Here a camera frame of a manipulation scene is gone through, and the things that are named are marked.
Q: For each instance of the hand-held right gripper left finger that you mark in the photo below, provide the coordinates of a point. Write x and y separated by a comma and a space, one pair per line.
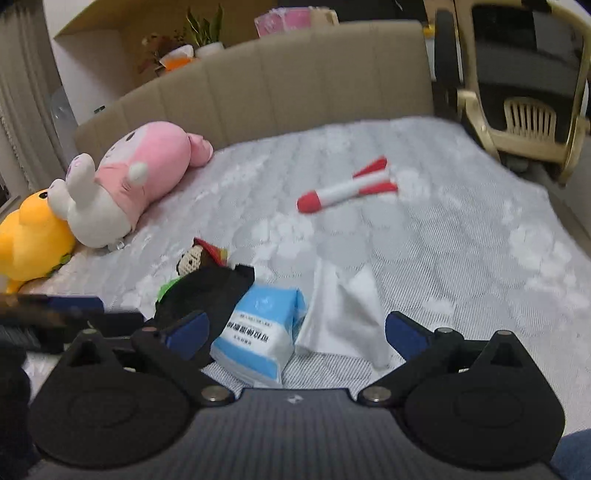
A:
187, 332

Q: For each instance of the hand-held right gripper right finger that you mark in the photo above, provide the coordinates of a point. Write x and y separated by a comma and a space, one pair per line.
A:
406, 334

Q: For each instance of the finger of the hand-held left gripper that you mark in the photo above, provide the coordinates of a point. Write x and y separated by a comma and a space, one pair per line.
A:
76, 305

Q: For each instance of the blue and black fabric container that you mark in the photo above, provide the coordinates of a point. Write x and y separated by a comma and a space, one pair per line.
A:
203, 295

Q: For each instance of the white wipe cloth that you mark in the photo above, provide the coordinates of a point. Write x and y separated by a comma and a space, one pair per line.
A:
341, 314

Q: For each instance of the crochet doll with red hat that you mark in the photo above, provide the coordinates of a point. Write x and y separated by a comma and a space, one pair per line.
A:
194, 263

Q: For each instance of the blue and white wipes packet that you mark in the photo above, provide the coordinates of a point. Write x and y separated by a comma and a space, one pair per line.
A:
258, 332

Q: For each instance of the yellow duck plush toy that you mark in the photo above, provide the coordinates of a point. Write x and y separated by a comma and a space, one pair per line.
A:
32, 230

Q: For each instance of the red and white rocket toy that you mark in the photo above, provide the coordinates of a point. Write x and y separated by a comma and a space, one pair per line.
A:
341, 189

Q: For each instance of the pink and white plush toy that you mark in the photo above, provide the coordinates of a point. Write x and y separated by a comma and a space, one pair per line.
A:
157, 166

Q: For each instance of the person's leg in jeans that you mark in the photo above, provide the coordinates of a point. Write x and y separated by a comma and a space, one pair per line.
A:
575, 457

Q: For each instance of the beige curtain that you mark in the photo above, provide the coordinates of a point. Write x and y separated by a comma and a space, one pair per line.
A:
23, 92

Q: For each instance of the beige plastic chair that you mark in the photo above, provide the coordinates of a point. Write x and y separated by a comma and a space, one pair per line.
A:
531, 117
475, 110

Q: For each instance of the dried flower bouquet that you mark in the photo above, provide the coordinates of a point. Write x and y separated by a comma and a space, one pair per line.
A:
159, 50

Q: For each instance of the beige padded headboard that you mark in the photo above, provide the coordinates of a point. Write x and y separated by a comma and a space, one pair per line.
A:
300, 83

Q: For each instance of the green potted plant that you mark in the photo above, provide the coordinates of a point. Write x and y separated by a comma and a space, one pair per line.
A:
205, 32

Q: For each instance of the pink box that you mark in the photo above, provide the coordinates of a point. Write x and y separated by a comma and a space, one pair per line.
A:
286, 21

